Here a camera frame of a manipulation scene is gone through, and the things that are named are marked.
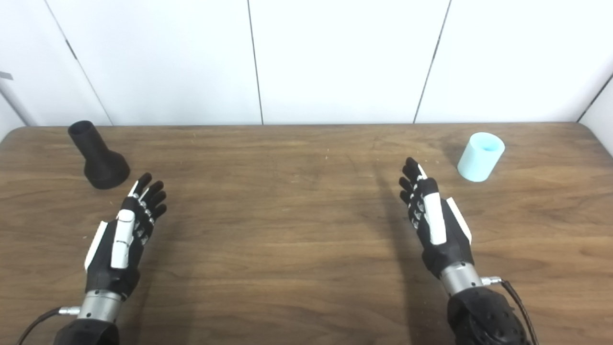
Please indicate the black flared nozzle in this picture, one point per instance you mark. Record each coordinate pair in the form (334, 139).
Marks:
(103, 165)

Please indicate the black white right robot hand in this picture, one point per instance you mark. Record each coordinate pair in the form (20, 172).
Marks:
(433, 215)

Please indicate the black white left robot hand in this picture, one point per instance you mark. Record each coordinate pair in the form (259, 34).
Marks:
(122, 239)

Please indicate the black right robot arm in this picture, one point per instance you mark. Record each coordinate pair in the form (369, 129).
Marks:
(483, 316)

